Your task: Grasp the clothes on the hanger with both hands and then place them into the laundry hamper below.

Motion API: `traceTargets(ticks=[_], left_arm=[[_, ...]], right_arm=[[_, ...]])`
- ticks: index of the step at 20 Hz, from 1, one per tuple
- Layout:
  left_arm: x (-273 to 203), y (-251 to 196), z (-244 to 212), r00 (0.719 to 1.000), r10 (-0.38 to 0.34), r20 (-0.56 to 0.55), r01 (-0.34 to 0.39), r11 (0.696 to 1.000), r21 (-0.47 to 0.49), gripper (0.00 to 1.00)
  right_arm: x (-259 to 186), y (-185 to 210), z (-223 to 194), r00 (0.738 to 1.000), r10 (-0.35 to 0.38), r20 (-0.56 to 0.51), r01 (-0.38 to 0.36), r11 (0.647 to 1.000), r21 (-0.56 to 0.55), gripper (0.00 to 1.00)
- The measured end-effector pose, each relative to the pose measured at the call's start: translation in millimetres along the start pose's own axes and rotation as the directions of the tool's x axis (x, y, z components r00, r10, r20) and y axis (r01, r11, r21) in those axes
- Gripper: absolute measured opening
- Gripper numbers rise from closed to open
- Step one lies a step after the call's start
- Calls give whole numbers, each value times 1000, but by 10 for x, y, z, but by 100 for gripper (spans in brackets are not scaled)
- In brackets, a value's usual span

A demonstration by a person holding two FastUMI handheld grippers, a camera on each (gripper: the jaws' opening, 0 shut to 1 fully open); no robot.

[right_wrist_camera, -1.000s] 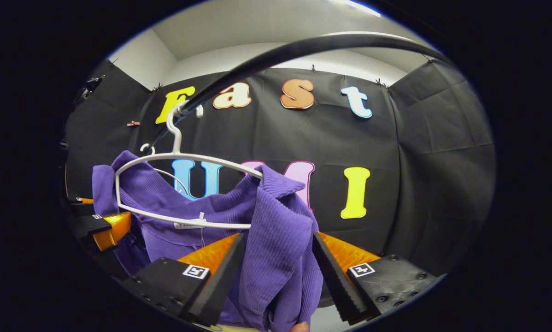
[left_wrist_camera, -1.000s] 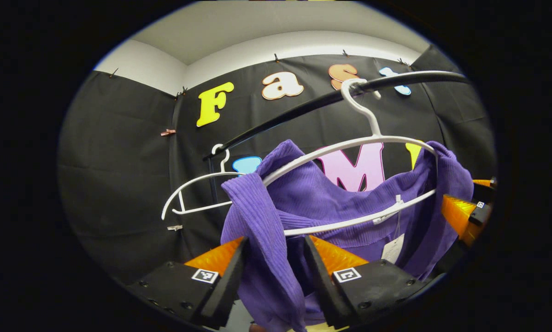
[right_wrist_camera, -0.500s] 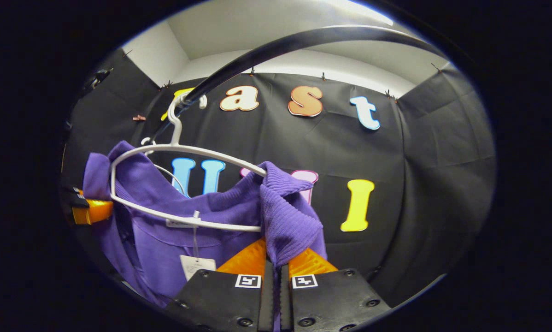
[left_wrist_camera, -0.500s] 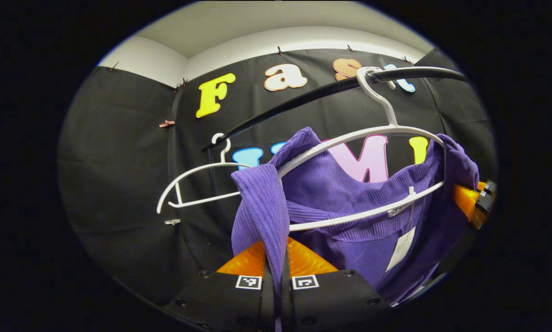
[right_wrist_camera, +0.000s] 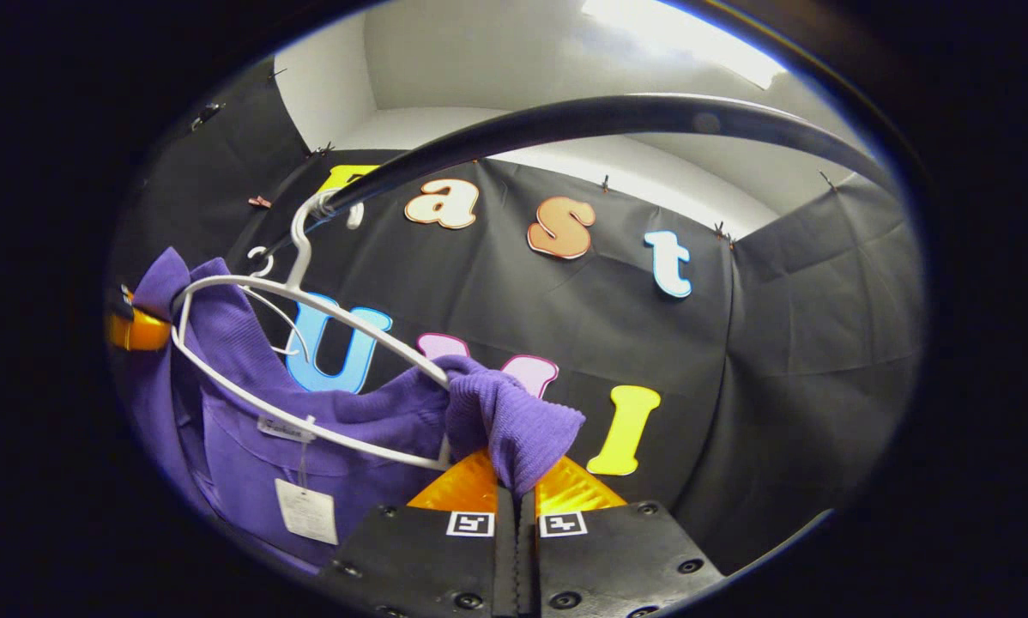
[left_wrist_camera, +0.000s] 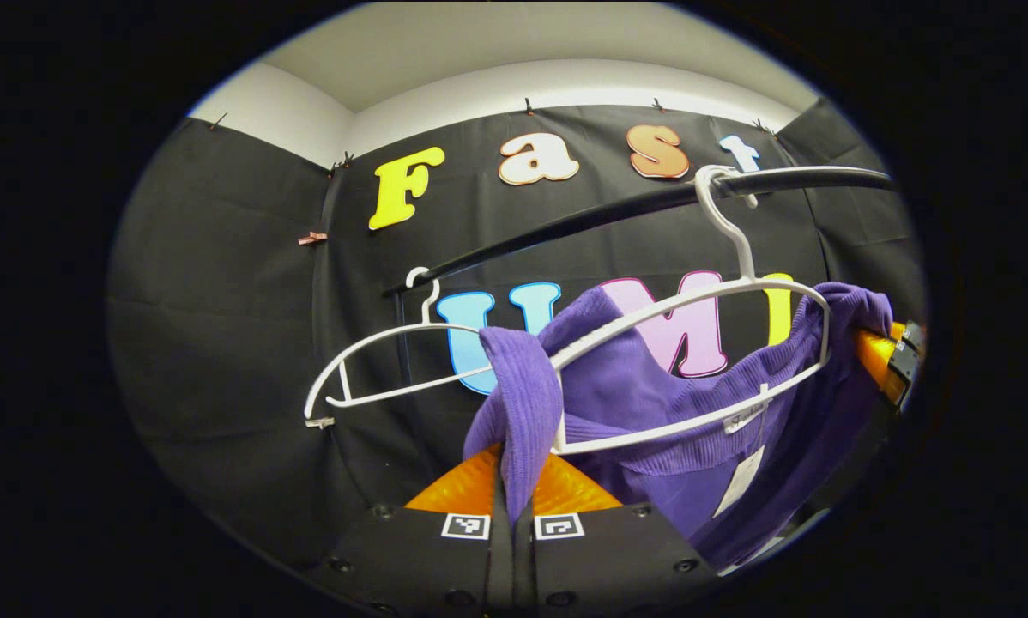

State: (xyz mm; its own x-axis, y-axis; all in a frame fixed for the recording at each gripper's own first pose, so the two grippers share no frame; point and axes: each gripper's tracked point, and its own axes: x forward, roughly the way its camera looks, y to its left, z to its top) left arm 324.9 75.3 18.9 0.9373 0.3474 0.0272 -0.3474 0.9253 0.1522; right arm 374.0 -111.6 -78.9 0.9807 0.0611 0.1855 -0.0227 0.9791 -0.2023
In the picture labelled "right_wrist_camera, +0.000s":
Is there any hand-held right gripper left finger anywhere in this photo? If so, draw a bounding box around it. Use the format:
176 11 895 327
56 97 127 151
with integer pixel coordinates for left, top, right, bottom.
317 448 519 618

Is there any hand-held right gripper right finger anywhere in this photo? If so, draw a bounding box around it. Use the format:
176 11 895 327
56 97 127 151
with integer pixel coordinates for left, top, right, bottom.
518 455 725 618

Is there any purple knit cardigan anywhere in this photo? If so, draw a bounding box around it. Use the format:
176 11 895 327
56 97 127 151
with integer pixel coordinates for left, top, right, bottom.
128 247 587 576

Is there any white plastic hanger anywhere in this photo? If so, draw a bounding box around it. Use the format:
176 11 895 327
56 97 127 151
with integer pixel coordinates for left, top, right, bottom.
246 245 311 361
169 191 455 473

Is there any black clothes rack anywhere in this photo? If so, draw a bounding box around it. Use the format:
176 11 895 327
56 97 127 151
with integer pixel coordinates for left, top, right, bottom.
257 93 901 258

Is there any black backdrop cloth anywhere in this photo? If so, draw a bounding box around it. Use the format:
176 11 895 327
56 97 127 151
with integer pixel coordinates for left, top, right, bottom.
106 56 925 576

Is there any row of black clips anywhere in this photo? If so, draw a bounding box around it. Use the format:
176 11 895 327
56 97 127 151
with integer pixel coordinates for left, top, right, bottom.
190 67 837 245

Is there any long ceiling light panel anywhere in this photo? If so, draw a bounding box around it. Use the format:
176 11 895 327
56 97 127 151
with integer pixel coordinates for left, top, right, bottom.
581 0 788 89

